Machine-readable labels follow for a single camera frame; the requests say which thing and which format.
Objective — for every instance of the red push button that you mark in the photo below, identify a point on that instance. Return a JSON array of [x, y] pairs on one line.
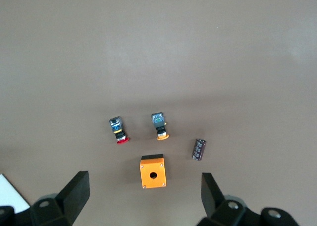
[[119, 130]]

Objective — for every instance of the small black contact block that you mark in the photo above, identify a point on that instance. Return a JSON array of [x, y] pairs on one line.
[[199, 149]]

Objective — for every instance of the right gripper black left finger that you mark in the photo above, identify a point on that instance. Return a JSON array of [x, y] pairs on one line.
[[64, 206]]

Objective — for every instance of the orange button enclosure box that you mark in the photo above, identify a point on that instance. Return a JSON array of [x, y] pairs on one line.
[[153, 174]]

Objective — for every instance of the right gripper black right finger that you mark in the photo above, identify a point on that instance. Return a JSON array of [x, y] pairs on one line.
[[223, 211]]

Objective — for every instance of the yellow push button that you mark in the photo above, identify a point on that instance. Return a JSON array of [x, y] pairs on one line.
[[159, 127]]

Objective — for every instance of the white drawer cabinet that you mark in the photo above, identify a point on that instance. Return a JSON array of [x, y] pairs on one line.
[[11, 196]]

